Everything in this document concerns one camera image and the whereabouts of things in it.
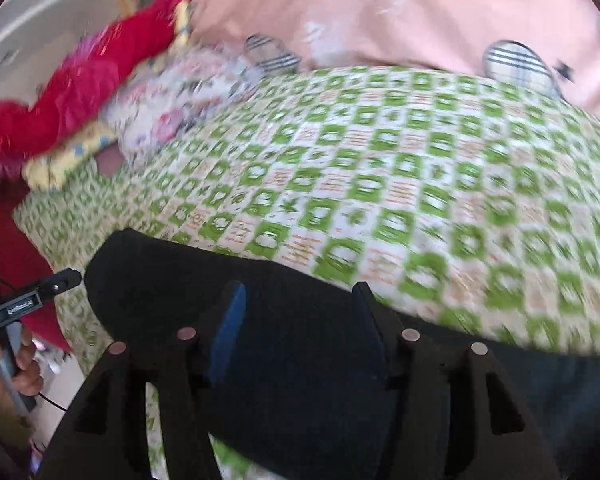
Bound yellow patterned cloth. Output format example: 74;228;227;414
22;0;195;192

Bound thin black cable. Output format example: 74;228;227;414
36;393;72;413

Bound green checked bedsheet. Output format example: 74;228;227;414
12;64;600;480

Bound white floral cloth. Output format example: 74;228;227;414
104;40;266;167

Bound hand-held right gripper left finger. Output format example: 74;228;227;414
35;281;247;480

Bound bright red fuzzy cloth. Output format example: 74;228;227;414
0;0;202;213

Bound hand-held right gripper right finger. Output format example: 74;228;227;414
352;282;562;480

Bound person's left hand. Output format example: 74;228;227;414
0;326;45;413

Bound dark red cloth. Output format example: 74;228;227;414
0;195;73;353

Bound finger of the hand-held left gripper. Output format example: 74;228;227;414
36;268;84;302

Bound black pants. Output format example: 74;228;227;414
84;228;600;480

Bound pink printed blanket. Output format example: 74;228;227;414
186;0;600;111

